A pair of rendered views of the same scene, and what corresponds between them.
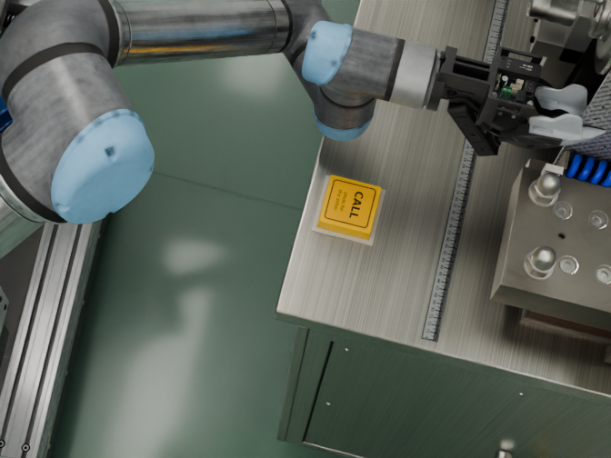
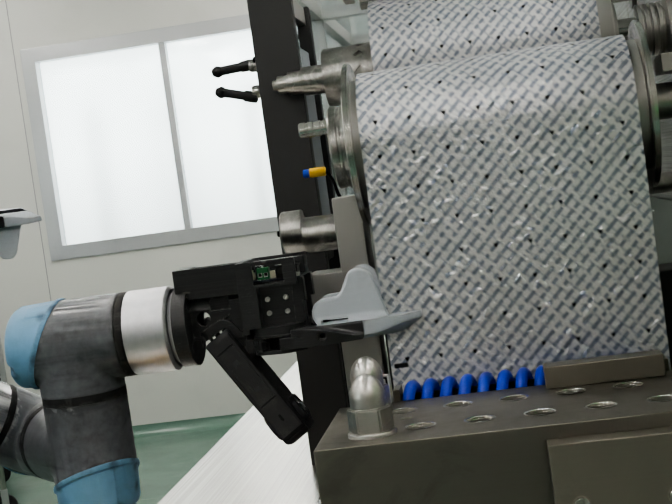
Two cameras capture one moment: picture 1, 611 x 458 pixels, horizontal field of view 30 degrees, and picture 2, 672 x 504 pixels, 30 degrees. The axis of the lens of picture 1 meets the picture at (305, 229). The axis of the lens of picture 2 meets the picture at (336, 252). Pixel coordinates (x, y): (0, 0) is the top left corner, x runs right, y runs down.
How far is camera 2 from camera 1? 1.19 m
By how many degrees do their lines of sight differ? 65
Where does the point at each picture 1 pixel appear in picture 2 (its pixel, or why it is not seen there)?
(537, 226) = not seen: hidden behind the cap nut
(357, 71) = (71, 315)
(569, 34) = (337, 242)
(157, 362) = not seen: outside the picture
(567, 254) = (417, 422)
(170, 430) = not seen: outside the picture
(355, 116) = (96, 429)
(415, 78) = (145, 298)
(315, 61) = (17, 323)
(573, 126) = (367, 294)
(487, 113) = (247, 303)
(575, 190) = (419, 402)
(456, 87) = (202, 295)
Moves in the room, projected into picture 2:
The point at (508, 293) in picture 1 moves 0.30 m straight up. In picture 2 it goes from (338, 479) to (280, 62)
